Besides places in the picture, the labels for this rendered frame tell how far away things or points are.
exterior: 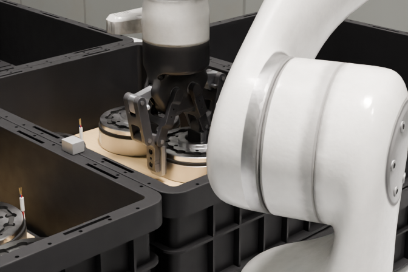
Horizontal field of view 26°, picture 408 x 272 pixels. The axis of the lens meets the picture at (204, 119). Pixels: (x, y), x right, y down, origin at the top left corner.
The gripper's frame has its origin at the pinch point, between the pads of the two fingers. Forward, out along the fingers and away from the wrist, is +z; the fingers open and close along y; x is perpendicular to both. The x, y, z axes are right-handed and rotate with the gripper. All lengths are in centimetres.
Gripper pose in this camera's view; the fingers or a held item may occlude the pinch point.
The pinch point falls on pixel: (177, 155)
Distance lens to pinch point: 103.2
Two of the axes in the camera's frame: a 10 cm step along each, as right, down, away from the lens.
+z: 0.0, 9.4, 3.5
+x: -7.0, -2.5, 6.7
